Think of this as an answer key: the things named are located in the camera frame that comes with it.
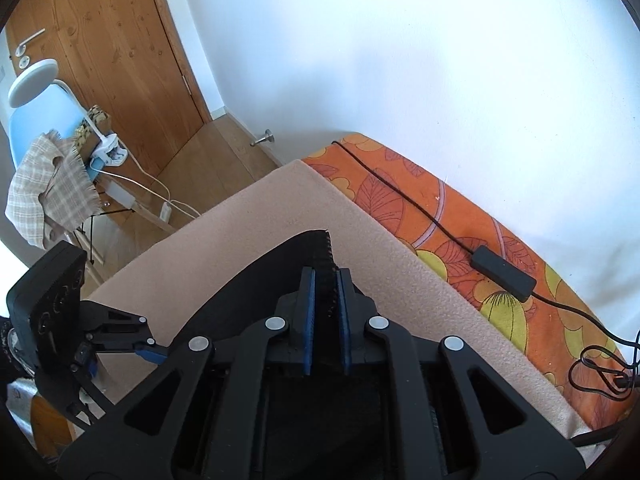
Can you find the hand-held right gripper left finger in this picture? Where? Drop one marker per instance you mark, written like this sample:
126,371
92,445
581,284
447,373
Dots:
307,320

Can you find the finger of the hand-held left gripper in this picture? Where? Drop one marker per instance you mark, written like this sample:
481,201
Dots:
117,320
152,354

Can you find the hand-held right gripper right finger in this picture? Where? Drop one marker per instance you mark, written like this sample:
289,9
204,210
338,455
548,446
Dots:
344,320

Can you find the black pants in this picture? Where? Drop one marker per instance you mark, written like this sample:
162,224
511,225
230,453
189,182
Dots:
280,270

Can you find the beige checked cloth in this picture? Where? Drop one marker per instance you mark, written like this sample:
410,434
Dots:
35,185

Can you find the white power adapter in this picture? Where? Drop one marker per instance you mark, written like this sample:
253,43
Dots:
165,211

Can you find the beige blanket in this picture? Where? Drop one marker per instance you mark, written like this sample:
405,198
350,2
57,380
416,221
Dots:
280,200

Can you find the white power strip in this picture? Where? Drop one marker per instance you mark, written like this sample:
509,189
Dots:
114,157

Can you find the light blue chair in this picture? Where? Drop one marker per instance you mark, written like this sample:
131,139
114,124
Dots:
45,115

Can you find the metal door stop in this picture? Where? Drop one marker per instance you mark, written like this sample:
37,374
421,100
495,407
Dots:
264,137

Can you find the brown woven basket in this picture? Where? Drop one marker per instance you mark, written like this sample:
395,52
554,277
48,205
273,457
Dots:
97,120

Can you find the white clamp lamp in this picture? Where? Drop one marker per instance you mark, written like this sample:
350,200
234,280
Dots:
32,82

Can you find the wooden door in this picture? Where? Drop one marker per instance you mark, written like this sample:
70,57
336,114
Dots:
110,35

